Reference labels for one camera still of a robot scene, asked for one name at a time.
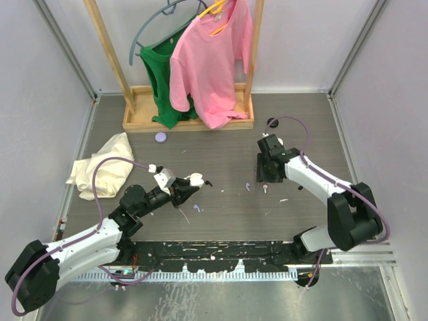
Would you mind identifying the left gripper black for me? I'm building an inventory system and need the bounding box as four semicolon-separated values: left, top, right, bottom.
136;177;198;218

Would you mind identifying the white earbud case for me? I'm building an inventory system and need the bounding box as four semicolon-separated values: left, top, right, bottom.
185;173;205;188

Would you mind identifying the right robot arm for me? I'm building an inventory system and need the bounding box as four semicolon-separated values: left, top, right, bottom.
256;134;384;263

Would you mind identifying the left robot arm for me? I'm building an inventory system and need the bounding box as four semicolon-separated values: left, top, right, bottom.
5;175;205;316

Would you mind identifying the black earbud case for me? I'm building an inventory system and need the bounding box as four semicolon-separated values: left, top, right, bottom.
267;118;279;128

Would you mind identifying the purple earbud case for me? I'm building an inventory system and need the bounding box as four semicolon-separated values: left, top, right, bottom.
155;132;167;143

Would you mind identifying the cream cloth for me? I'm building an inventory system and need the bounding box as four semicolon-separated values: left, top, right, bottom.
66;132;134;201

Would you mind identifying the wooden clothes rack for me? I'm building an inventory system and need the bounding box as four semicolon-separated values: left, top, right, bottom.
82;0;265;134

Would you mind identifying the pink t-shirt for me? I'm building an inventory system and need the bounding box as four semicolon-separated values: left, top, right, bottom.
169;1;253;129

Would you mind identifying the green t-shirt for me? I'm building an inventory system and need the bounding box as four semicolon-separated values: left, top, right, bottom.
140;17;198;129

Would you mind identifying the yellow clothes hanger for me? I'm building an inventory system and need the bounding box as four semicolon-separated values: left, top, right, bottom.
199;1;236;41

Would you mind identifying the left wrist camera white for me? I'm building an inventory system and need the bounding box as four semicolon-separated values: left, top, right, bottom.
148;164;176;195

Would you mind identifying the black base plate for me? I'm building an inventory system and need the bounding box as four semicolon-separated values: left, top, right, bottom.
112;241;332;273

